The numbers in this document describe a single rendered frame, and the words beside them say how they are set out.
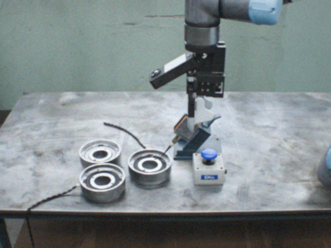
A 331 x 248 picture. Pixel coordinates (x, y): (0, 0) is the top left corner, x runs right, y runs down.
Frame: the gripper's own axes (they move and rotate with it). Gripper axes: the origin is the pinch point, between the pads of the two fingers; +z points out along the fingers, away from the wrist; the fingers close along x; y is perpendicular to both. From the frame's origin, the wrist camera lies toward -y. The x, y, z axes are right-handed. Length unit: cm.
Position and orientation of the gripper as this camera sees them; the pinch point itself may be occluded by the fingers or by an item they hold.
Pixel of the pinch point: (189, 123)
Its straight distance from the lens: 98.8
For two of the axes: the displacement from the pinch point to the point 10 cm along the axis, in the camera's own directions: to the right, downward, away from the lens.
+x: 0.4, -5.0, 8.6
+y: 10.0, 0.2, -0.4
